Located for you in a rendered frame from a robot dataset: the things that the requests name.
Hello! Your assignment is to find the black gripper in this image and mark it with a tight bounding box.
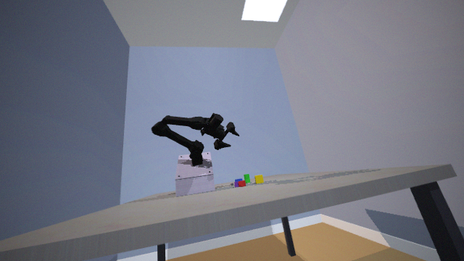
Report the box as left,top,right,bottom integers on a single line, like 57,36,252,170
213,122,239,150

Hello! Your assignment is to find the yellow cube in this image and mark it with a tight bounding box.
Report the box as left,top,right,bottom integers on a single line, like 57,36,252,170
255,175,264,183

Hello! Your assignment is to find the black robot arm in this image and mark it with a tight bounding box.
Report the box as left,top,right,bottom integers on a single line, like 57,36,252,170
151,113,225,166

